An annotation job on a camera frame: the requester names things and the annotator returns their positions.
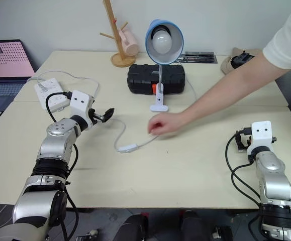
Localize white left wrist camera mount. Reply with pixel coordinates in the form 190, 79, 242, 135
69, 90, 95, 124

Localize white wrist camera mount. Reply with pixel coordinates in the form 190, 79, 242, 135
69, 90, 95, 124
247, 120, 273, 155

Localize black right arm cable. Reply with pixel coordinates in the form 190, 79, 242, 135
225, 133, 262, 209

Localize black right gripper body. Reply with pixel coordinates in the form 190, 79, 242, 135
235, 127, 253, 153

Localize pink mug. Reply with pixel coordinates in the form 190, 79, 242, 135
118, 28, 139, 57

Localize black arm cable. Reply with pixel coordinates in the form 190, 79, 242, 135
45, 91, 80, 241
225, 133, 262, 209

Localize white light bulb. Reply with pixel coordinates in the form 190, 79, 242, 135
151, 28, 174, 54

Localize black plastic tool case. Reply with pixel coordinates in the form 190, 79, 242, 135
126, 63, 186, 95

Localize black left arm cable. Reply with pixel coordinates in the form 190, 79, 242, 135
45, 91, 80, 241

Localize laptop with pink screen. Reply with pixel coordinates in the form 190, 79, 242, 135
0, 39, 37, 112

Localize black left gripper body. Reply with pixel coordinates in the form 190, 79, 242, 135
88, 108, 105, 126

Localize wooden mug tree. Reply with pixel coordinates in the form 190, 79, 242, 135
100, 0, 137, 68

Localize white lamp cord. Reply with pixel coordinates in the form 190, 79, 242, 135
109, 79, 198, 151

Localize person's bare hand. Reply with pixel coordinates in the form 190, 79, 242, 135
147, 112, 186, 138

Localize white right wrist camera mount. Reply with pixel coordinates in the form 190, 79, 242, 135
247, 120, 273, 155

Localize blue desk lamp white clamp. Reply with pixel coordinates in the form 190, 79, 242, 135
145, 19, 185, 112

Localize white power strip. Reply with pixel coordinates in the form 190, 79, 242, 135
34, 77, 71, 112

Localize black device on hat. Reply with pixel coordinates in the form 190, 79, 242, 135
230, 50, 255, 70

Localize white inline cord switch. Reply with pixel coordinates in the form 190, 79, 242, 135
118, 143, 139, 154

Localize dark rounded shape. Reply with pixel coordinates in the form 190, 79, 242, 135
114, 213, 150, 241
181, 210, 212, 241

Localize grey power strip cord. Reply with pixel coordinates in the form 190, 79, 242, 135
26, 70, 101, 97

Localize tan cloth with black object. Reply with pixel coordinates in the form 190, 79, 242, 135
220, 47, 262, 75

